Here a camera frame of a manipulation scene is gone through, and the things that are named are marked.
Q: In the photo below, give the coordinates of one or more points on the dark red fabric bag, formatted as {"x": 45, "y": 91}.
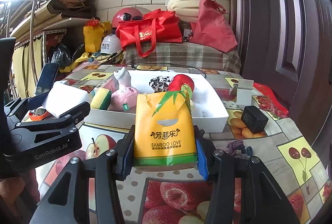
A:
{"x": 212, "y": 29}

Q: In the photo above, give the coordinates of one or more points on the pink helmet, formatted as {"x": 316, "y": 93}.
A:
{"x": 126, "y": 14}

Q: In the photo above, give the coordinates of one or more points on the red plush apple toy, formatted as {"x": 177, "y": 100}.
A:
{"x": 182, "y": 82}

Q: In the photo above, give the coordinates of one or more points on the yellow gift bag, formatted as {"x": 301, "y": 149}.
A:
{"x": 94, "y": 32}

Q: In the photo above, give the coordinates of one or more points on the cream foam roll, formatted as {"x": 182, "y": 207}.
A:
{"x": 185, "y": 10}

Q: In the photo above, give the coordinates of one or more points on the black white patterned scrunchie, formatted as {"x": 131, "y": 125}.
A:
{"x": 160, "y": 84}

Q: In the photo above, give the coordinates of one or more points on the black smartphone on stand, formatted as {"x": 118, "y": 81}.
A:
{"x": 47, "y": 78}

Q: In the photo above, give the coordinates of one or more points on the dark wooden door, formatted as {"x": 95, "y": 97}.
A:
{"x": 286, "y": 45}

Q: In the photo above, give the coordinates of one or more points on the pink plush pig toy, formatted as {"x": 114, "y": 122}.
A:
{"x": 123, "y": 99}

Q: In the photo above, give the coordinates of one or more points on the red tote bag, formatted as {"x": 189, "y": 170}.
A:
{"x": 156, "y": 26}

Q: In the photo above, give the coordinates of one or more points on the black charger block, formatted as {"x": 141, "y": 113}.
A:
{"x": 254, "y": 119}

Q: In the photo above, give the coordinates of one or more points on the yellow bamboo tissue pack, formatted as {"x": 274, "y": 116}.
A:
{"x": 164, "y": 132}

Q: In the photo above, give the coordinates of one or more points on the yellow green sponge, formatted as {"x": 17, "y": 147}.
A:
{"x": 102, "y": 99}

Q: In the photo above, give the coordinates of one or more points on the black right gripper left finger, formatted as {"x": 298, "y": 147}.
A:
{"x": 112, "y": 166}

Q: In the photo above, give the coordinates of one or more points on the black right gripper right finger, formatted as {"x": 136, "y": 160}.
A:
{"x": 219, "y": 167}

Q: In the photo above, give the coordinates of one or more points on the white foam block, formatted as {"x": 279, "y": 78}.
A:
{"x": 62, "y": 98}

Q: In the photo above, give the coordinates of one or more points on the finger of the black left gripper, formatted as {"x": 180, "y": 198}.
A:
{"x": 19, "y": 107}
{"x": 70, "y": 118}

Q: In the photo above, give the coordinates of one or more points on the white helmet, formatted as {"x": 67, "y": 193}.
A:
{"x": 110, "y": 45}

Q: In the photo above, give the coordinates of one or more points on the plaid covered bench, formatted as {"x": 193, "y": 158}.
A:
{"x": 185, "y": 55}

